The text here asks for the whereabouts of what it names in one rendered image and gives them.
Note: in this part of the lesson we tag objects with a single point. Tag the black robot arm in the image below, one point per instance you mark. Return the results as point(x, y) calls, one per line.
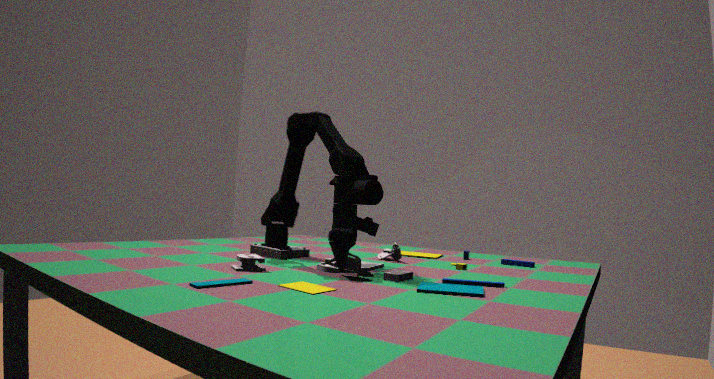
point(358, 187)

